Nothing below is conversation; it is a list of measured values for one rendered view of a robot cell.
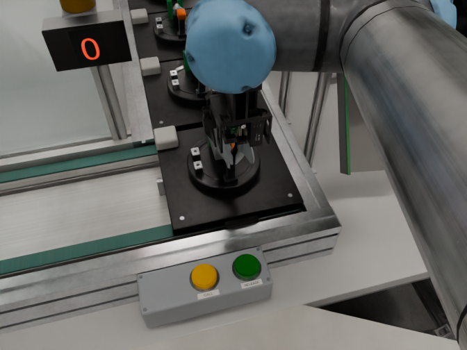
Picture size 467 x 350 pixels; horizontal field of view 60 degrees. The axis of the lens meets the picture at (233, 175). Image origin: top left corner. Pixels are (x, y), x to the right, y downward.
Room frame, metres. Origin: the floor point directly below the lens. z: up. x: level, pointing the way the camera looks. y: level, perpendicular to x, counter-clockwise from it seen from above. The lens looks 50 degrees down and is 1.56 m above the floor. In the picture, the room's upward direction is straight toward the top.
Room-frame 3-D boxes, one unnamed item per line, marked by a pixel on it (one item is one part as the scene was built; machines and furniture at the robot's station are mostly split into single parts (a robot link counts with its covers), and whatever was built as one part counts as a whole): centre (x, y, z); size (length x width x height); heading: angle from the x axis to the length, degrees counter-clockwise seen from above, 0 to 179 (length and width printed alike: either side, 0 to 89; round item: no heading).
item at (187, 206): (0.52, 0.02, 0.96); 0.24 x 0.24 x 0.02; 15
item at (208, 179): (0.52, 0.02, 0.98); 0.14 x 0.14 x 0.02
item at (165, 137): (0.59, 0.14, 0.97); 0.05 x 0.05 x 0.04; 15
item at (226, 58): (0.34, -0.02, 1.37); 0.11 x 0.11 x 0.08; 87
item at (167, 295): (0.29, 0.05, 0.93); 0.21 x 0.07 x 0.06; 105
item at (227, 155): (0.43, 0.01, 1.11); 0.06 x 0.03 x 0.09; 15
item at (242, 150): (0.44, -0.02, 1.11); 0.06 x 0.03 x 0.09; 15
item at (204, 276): (0.29, 0.05, 0.96); 0.04 x 0.04 x 0.02
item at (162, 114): (0.77, 0.08, 1.01); 0.24 x 0.24 x 0.13; 15
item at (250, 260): (0.31, -0.02, 0.96); 0.04 x 0.04 x 0.02
